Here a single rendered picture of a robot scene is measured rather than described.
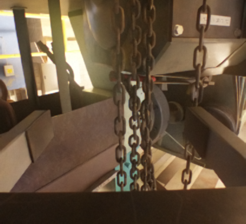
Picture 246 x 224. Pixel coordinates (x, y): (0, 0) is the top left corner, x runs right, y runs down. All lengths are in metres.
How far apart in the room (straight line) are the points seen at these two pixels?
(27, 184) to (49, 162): 0.11
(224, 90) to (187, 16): 1.01
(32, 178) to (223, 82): 1.17
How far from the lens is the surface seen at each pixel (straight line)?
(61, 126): 0.76
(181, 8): 0.33
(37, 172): 0.79
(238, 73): 0.64
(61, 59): 0.71
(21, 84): 3.38
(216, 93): 1.33
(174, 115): 1.41
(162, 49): 0.33
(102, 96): 1.01
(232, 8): 0.45
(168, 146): 1.63
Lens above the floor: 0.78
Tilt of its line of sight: 18 degrees up
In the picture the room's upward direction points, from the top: 179 degrees clockwise
